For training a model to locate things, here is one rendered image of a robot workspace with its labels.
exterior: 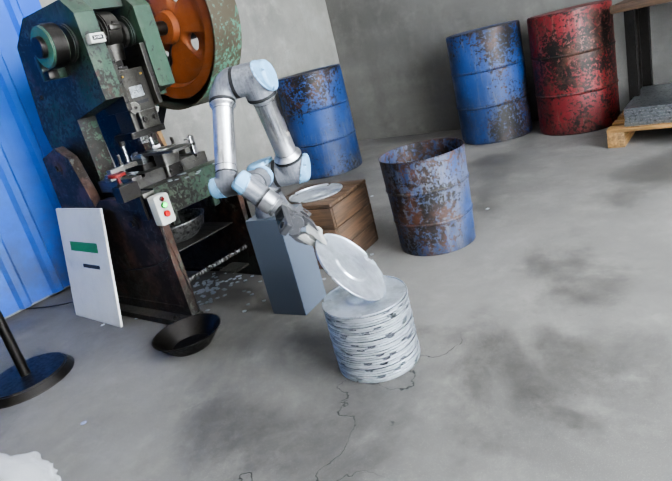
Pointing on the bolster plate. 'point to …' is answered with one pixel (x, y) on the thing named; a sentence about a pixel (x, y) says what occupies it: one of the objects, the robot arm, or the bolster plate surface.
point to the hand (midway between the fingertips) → (322, 244)
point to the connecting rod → (112, 35)
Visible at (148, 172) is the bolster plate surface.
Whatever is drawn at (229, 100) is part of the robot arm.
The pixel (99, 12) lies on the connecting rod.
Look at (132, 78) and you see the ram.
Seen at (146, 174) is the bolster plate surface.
